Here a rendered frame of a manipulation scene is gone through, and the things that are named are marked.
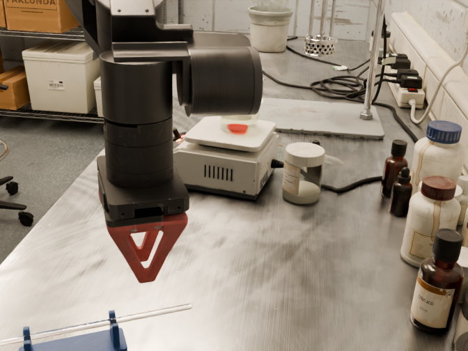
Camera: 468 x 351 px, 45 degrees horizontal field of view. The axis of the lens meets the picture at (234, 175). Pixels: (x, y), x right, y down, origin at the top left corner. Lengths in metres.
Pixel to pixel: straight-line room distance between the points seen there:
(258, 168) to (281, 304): 0.26
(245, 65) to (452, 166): 0.47
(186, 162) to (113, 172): 0.40
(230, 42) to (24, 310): 0.37
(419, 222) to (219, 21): 2.65
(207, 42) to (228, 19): 2.78
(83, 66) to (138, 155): 2.64
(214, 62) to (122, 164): 0.11
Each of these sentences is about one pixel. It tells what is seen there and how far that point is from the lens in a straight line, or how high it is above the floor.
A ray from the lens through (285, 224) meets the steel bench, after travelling 0.81.
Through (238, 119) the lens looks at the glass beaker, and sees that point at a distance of 0.87.
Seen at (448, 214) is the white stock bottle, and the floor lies 0.83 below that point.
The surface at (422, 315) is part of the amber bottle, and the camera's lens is 0.65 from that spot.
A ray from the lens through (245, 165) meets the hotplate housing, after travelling 0.84.
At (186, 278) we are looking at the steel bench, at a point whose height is 0.75.
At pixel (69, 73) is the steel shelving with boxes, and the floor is 0.35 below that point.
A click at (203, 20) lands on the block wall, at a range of 3.29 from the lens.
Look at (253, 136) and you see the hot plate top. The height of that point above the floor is 0.84.
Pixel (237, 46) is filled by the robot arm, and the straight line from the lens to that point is 0.49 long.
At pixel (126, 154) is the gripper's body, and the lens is 0.47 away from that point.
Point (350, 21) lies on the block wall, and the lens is 3.25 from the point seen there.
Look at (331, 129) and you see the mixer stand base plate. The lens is 1.16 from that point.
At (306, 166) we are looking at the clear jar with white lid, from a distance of 0.84.
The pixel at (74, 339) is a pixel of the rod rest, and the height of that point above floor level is 0.76.
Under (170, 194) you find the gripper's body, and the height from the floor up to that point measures 0.94.
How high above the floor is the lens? 1.15
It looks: 25 degrees down
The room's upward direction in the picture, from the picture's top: 2 degrees clockwise
